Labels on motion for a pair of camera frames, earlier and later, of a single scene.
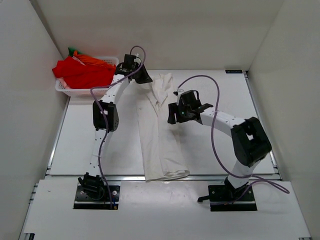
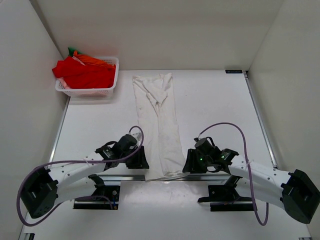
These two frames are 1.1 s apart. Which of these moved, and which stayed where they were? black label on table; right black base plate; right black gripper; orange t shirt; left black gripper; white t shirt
Moved: right black gripper; left black gripper
Stayed: black label on table; right black base plate; orange t shirt; white t shirt
